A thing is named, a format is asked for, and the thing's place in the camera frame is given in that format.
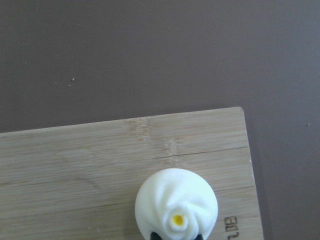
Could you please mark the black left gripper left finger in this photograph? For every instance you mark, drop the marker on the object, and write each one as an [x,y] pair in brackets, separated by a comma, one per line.
[154,236]

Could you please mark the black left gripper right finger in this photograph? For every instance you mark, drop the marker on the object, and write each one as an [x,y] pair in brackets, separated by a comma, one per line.
[199,237]

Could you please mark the white steamed bun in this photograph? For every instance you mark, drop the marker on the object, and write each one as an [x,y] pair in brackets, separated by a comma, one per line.
[177,204]

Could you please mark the wooden cutting board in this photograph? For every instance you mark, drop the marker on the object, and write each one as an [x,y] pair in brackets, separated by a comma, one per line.
[80,182]

